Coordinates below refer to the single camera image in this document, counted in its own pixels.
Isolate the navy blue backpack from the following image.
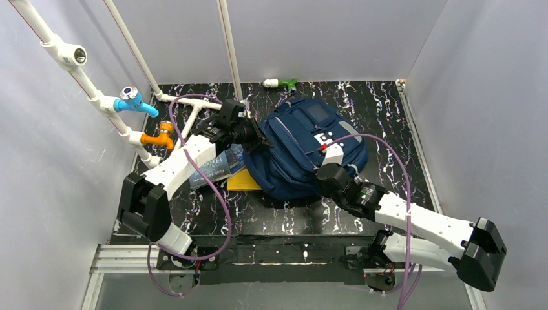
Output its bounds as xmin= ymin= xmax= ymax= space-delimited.
xmin=243 ymin=98 xmax=369 ymax=201

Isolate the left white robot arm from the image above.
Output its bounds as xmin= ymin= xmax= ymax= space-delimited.
xmin=117 ymin=99 xmax=274 ymax=260

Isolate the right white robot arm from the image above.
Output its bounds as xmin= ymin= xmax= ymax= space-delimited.
xmin=315 ymin=163 xmax=507 ymax=292

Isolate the blue orange paperback book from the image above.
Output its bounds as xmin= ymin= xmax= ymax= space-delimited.
xmin=225 ymin=144 xmax=245 ymax=174

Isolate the dark blue hardcover book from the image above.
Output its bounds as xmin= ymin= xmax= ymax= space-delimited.
xmin=189 ymin=150 xmax=233 ymax=189

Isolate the yellow notebook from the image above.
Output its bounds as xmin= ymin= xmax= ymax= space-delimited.
xmin=227 ymin=168 xmax=261 ymax=191

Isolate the orange plastic tap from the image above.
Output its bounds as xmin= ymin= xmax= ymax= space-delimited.
xmin=140 ymin=121 xmax=175 ymax=151

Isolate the green white pipe fitting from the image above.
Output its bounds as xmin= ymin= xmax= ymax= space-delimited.
xmin=262 ymin=78 xmax=298 ymax=95

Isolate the blue plastic tap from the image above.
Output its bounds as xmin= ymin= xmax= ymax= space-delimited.
xmin=113 ymin=86 xmax=159 ymax=118

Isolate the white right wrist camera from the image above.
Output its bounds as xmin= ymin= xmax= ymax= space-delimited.
xmin=319 ymin=143 xmax=344 ymax=167

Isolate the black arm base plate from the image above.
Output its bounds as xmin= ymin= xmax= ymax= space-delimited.
xmin=153 ymin=234 xmax=385 ymax=285

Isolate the aluminium rail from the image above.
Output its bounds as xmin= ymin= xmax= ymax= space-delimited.
xmin=81 ymin=245 xmax=487 ymax=309

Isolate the white pvc pipe frame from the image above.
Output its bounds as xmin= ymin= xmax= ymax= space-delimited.
xmin=1 ymin=1 xmax=232 ymax=176

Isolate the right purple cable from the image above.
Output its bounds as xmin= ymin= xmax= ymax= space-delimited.
xmin=325 ymin=133 xmax=425 ymax=310

